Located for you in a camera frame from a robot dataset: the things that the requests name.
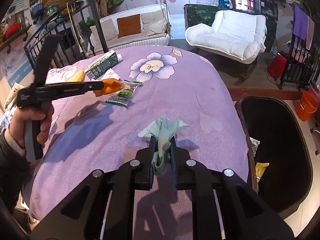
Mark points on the clear green-print snack packet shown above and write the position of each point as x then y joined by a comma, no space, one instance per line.
121,97
131,84

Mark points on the crumpled white wrapper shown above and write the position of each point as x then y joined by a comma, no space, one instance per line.
253,146

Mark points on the purple floral blanket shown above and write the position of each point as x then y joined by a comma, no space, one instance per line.
187,100

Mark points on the black metal rack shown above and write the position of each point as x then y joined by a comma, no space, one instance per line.
297,67

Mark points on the printed paper bag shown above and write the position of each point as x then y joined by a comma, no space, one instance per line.
12,93

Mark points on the wooden wall shelf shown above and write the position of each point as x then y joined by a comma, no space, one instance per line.
15,38

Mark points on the orange wrapper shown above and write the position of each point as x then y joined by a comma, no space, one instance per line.
111,86

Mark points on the purple towel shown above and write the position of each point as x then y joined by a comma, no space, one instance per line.
300,22

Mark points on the orange cushion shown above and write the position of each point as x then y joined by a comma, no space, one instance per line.
128,26

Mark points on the white wicker swing sofa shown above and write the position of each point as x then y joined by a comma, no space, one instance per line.
140,43

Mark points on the green floral cabinet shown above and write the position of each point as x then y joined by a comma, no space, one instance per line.
197,15

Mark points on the person's left hand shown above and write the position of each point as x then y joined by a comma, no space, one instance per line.
17,127

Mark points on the orange bucket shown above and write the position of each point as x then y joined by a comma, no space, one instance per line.
305,106

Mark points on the teal round tin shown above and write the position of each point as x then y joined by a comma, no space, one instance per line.
51,10

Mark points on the person's left forearm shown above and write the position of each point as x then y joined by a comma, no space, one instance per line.
12,165

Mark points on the green drink carton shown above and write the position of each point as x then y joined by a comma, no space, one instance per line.
102,65

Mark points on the beige cushion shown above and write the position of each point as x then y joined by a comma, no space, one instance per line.
153,23
103,31

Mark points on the red bag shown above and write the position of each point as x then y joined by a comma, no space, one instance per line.
277,66

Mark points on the pink towel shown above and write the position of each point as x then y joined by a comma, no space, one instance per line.
310,32

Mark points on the white tissue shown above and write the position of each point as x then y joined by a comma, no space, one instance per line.
110,75

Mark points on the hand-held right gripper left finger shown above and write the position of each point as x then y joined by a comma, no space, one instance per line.
151,152

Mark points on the white padded armchair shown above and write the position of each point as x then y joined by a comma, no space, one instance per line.
230,30

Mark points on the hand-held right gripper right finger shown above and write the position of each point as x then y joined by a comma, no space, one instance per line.
173,152

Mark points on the black trash bin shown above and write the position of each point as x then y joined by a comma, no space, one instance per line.
275,142

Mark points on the potted green plant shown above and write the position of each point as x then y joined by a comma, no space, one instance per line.
307,2

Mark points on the yellow wrapper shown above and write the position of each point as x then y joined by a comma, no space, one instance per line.
261,170

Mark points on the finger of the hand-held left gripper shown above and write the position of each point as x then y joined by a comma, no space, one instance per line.
80,88

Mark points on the teal tissue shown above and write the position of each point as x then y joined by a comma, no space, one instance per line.
162,132

